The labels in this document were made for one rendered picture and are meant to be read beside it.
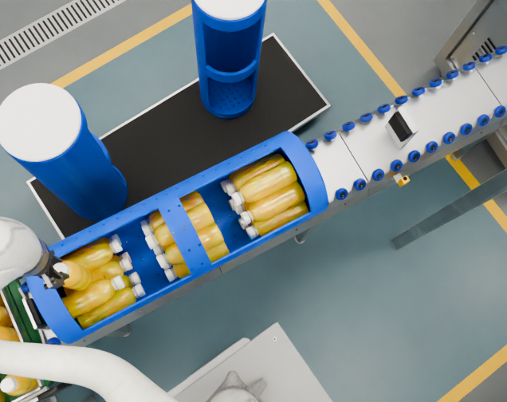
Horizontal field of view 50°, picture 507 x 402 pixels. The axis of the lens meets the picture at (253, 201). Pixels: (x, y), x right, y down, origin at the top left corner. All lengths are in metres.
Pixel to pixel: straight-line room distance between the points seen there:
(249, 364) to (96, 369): 0.78
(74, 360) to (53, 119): 1.11
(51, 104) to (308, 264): 1.49
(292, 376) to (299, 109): 1.58
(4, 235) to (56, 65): 2.25
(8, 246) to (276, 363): 0.90
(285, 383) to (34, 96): 1.23
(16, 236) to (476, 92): 1.70
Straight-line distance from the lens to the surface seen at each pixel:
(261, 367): 1.65
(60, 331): 1.61
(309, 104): 2.87
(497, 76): 2.28
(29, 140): 1.91
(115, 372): 0.93
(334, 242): 2.82
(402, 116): 1.89
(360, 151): 1.97
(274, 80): 2.91
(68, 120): 1.90
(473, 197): 2.03
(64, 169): 1.98
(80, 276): 1.53
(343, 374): 2.79
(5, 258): 1.06
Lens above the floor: 2.72
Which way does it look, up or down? 75 degrees down
